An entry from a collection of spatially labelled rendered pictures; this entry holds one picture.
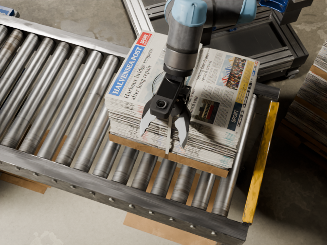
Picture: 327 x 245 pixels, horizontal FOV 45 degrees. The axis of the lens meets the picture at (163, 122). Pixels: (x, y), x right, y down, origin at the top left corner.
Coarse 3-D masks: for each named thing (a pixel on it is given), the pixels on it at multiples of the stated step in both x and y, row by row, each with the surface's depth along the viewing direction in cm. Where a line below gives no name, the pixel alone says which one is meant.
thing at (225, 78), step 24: (216, 72) 111; (240, 72) 111; (192, 96) 105; (216, 96) 106; (240, 96) 106; (192, 120) 100; (216, 120) 101; (240, 120) 101; (192, 144) 108; (216, 144) 105
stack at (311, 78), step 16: (320, 64) 157; (304, 80) 170; (320, 80) 163; (304, 96) 177; (320, 96) 170; (288, 112) 195; (304, 112) 187; (288, 128) 204; (304, 128) 195; (320, 128) 187; (320, 160) 207
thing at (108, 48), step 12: (0, 24) 150; (12, 24) 150; (24, 24) 150; (36, 24) 150; (48, 36) 147; (60, 36) 147; (72, 36) 147; (84, 36) 147; (36, 48) 157; (72, 48) 148; (84, 48) 146; (96, 48) 145; (108, 48) 145; (120, 48) 145; (84, 60) 153; (120, 60) 145; (264, 84) 137; (264, 96) 135; (276, 96) 135; (264, 108) 142
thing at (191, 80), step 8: (208, 48) 117; (200, 56) 115; (200, 64) 113; (192, 80) 109; (192, 88) 107; (160, 120) 104; (168, 120) 104; (160, 128) 108; (176, 128) 105; (160, 136) 112; (176, 136) 108; (160, 144) 115; (176, 144) 112; (176, 152) 115
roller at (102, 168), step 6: (108, 138) 129; (108, 144) 127; (114, 144) 127; (120, 144) 128; (108, 150) 125; (114, 150) 126; (102, 156) 125; (108, 156) 125; (114, 156) 126; (102, 162) 124; (108, 162) 124; (96, 168) 123; (102, 168) 123; (108, 168) 124; (96, 174) 122; (102, 174) 122; (108, 174) 124
